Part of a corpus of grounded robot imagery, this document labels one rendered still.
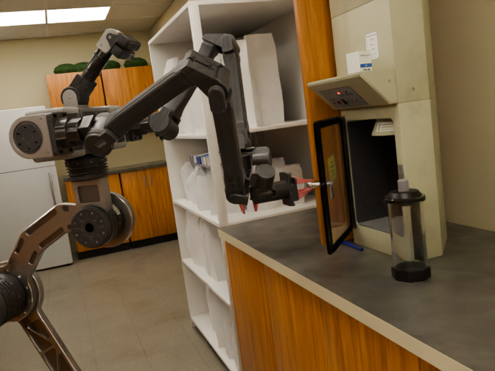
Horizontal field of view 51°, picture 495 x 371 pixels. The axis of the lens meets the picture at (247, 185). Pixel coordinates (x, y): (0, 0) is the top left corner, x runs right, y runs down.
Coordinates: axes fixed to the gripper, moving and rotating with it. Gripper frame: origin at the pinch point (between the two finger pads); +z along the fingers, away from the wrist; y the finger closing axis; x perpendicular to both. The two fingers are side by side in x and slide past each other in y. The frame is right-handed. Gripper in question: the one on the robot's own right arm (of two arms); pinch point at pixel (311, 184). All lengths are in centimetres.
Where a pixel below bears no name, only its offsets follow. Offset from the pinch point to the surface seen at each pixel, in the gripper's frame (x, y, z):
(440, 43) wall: 11, 40, 63
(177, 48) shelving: 204, 73, 14
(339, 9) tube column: 6, 53, 20
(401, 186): -30.3, 0.0, 11.2
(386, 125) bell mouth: -9.5, 15.2, 22.7
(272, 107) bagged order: 118, 26, 40
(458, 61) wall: 2, 33, 63
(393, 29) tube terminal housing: -20, 42, 20
